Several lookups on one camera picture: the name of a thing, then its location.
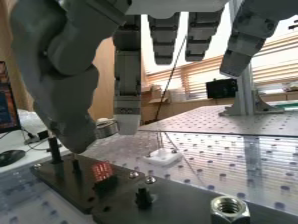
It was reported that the thin stick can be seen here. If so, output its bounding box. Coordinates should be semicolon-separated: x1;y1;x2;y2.
47;135;64;165

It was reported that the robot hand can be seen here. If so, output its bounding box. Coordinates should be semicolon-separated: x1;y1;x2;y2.
9;0;298;154

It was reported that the clear box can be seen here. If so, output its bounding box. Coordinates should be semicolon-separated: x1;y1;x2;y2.
0;126;298;224

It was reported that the white desk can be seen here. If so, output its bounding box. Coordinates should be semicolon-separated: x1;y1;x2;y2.
0;109;104;175

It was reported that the black plate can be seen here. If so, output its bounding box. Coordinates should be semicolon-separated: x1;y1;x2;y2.
29;153;298;224

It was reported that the small white square plate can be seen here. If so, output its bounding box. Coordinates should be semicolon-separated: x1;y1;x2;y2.
142;147;184;167

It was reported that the small black box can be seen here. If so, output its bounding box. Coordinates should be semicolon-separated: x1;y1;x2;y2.
205;78;240;100

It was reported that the silver bearing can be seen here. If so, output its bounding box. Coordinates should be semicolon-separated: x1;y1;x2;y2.
95;119;122;140

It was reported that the computer screen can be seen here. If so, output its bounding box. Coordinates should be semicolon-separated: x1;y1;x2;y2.
0;60;23;134

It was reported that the silver hex nut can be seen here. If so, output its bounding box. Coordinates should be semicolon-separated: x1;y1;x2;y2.
209;195;253;224

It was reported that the metal stand post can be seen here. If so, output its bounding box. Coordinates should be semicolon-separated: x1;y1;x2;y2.
219;61;287;117

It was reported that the black mouse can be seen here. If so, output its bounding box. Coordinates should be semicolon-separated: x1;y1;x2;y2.
0;149;29;168

